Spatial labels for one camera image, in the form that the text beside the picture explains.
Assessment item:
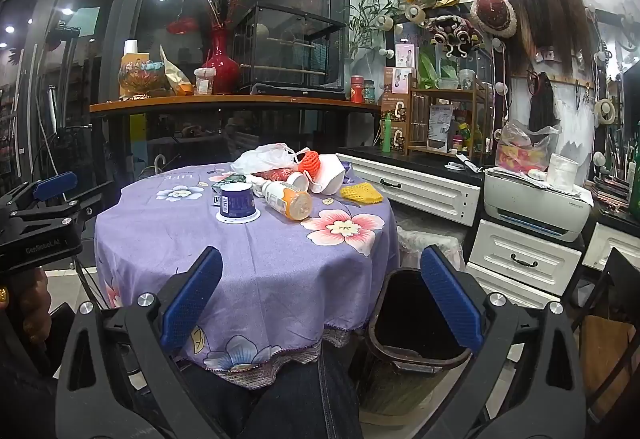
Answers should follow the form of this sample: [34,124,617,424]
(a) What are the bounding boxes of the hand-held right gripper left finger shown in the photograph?
[55,246,223,439]

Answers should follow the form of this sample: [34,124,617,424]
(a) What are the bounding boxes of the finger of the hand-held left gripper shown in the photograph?
[0,172,78,220]
[10,182,117,232]

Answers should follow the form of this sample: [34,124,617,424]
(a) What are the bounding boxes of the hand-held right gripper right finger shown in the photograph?
[420,244,586,439]

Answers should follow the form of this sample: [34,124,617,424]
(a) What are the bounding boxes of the dark brown trash bin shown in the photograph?
[362,267,488,422]

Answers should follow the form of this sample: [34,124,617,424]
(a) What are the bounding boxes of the blue yogurt cup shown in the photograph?
[216,182,261,223]

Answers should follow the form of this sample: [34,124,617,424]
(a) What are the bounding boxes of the green packet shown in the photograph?
[212,174,248,193]

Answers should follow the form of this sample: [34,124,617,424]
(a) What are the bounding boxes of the yellow foam net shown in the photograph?
[340,184,384,206]

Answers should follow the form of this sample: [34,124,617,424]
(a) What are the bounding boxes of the white bottle orange label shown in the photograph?
[261,180,314,222]

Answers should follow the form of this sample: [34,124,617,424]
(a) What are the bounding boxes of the red snack packet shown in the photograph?
[254,166,301,183]

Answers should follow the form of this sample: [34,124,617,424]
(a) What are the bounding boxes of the snack wrappers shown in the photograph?
[232,143,311,175]

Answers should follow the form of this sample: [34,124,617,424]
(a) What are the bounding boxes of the orange foam net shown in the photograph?
[298,150,322,176]

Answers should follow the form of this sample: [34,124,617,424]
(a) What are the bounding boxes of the person's left hand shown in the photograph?
[0,266,51,370]

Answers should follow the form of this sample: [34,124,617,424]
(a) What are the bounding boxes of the white middle drawer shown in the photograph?
[465,264,562,311]

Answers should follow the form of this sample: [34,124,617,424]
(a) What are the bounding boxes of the lace covered stool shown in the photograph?
[397,212,469,271]

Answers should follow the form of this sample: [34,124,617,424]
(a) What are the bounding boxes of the white drawer under printer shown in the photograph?
[472,219,584,296]

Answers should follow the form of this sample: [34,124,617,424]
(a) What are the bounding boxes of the purple floral tablecloth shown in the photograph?
[95,162,401,390]

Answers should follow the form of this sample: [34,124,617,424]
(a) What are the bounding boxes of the wide white drawer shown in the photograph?
[336,153,481,227]

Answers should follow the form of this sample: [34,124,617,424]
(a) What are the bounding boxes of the white printer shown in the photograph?
[484,168,594,243]

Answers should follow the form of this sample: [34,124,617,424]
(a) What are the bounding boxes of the wrapped gift basket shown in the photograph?
[118,54,169,99]

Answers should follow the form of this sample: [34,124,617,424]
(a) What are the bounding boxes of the person's dark trouser leg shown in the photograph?
[170,344,364,439]

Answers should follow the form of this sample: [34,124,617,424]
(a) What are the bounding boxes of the yellow snack bag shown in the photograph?
[159,44,194,96]

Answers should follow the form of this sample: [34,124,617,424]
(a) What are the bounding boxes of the white desk drawer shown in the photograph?
[582,221,640,271]

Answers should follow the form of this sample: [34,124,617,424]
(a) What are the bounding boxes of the clear bag of snacks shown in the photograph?
[495,119,562,176]

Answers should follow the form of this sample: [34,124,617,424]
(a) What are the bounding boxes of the white tissue roll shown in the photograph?
[546,153,580,193]

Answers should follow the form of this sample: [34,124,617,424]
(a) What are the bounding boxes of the wooden rack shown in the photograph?
[407,74,494,156]

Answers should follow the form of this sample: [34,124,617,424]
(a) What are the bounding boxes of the wooden counter shelf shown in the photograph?
[90,94,384,116]

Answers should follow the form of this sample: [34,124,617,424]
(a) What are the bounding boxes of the stack of brown boxes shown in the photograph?
[381,66,417,153]

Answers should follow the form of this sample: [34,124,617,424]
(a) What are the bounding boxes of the red vase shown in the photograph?
[202,29,242,95]

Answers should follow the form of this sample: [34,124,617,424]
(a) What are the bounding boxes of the black wig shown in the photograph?
[528,74,558,133]

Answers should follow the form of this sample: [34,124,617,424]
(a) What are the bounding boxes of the ornate headdress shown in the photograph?
[430,16,484,58]

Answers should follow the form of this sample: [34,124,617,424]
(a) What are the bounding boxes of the glass cage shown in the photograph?
[232,2,348,93]

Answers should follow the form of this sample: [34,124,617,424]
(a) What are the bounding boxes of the red fur hat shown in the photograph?
[471,0,518,39]

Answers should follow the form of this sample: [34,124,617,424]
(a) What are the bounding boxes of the green leafy plant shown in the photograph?
[347,0,417,56]

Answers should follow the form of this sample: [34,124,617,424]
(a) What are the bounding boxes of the hanging brown hair wigs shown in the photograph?
[499,0,594,76]

